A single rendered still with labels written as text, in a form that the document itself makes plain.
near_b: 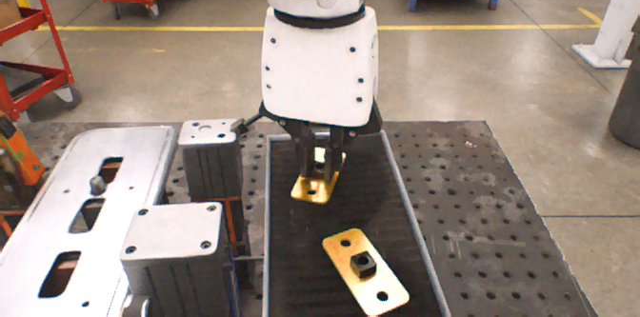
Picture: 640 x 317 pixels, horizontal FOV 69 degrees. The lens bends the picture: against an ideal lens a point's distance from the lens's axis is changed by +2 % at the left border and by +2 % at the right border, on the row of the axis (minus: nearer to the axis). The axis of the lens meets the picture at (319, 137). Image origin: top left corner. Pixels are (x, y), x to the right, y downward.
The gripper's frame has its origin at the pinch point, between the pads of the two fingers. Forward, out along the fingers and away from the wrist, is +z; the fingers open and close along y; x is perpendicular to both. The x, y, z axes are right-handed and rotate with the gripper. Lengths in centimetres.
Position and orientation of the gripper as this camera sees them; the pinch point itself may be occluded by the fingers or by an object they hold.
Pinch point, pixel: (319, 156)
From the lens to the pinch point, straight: 46.3
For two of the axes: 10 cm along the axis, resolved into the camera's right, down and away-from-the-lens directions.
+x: -2.7, 5.5, -7.9
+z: 0.0, 8.2, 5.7
